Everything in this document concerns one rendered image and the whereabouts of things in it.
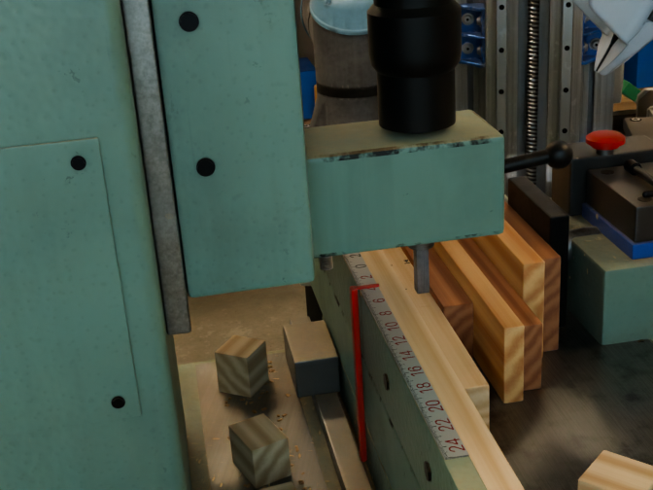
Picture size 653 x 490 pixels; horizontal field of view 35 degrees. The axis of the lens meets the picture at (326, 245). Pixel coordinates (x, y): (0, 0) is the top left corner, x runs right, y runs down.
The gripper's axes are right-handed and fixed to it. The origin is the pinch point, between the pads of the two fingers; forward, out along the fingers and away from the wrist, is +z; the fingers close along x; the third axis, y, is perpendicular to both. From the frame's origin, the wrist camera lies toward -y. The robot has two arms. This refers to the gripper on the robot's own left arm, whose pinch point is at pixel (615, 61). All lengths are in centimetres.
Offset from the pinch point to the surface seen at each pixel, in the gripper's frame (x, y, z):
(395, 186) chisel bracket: 11.1, 15.4, 13.2
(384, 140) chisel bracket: 9.2, 16.8, 11.1
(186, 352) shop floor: -165, -23, 111
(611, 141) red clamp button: 1.3, -2.4, 5.3
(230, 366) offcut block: -7.1, 14.1, 37.3
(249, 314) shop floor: -182, -39, 102
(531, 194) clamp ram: 3.2, 2.4, 11.3
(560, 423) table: 19.0, 0.9, 21.5
